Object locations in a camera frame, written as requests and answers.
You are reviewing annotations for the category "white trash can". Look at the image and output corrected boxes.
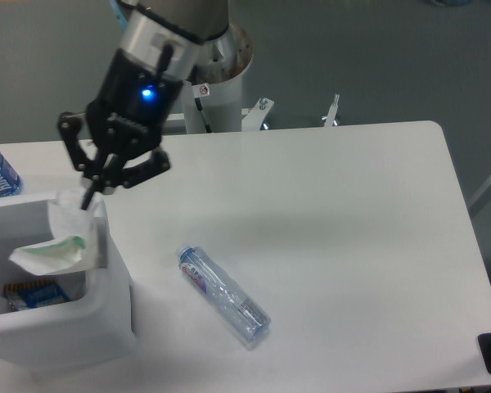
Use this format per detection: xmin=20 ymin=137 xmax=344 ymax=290
xmin=0 ymin=192 xmax=137 ymax=370

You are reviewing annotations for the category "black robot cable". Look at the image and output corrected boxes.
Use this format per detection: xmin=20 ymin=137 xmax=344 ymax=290
xmin=194 ymin=96 xmax=213 ymax=134

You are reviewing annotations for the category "blue snack packet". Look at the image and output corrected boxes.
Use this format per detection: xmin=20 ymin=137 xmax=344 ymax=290
xmin=3 ymin=280 xmax=70 ymax=311

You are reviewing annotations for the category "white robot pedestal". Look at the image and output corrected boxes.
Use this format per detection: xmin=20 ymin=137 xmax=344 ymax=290
xmin=180 ymin=20 xmax=253 ymax=134

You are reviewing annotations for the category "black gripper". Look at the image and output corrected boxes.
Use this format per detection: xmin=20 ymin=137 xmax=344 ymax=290
xmin=57 ymin=47 xmax=182 ymax=210

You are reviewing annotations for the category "crushed clear plastic bottle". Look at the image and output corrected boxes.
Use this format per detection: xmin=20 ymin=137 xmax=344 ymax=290
xmin=176 ymin=244 xmax=271 ymax=347

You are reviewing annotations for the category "white pedestal base frame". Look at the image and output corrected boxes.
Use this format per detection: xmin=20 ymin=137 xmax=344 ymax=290
xmin=163 ymin=93 xmax=341 ymax=134

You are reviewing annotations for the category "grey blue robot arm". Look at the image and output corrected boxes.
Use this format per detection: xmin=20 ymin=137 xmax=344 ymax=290
xmin=57 ymin=1 xmax=229 ymax=210

